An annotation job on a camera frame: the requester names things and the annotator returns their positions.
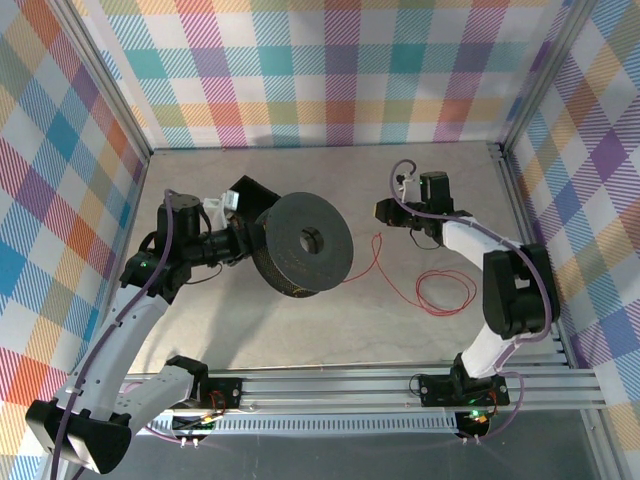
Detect thin red wire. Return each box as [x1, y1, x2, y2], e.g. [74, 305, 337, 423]
[344, 233, 476, 317]

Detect black cable spool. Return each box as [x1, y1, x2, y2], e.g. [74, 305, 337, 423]
[252, 191, 357, 300]

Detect thin yellow wire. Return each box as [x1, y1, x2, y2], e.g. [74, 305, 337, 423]
[267, 249, 306, 297]

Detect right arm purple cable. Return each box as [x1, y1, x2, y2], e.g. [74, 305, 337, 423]
[389, 159, 559, 374]

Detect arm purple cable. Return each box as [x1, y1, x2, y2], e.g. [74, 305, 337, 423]
[49, 188, 177, 480]
[389, 159, 559, 374]

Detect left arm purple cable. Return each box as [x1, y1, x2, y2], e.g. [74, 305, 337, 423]
[49, 188, 177, 480]

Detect aluminium table side rail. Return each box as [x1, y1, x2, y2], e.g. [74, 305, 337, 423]
[488, 142, 576, 369]
[97, 149, 151, 361]

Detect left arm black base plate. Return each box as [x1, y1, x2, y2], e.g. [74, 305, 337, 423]
[192, 377, 245, 410]

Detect aluminium frame post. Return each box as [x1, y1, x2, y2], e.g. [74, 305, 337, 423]
[47, 0, 151, 161]
[499, 0, 599, 151]

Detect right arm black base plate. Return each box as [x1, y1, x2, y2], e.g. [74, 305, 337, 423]
[417, 374, 511, 407]

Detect long aluminium base rail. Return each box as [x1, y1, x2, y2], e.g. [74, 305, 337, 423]
[117, 355, 609, 416]

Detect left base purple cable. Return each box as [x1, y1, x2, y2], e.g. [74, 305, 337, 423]
[144, 424, 221, 447]

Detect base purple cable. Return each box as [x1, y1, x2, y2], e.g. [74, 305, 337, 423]
[144, 424, 221, 447]
[479, 370, 525, 444]

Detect slotted white cable duct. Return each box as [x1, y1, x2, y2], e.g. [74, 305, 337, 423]
[149, 415, 461, 436]

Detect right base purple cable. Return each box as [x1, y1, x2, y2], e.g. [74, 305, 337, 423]
[479, 370, 525, 444]

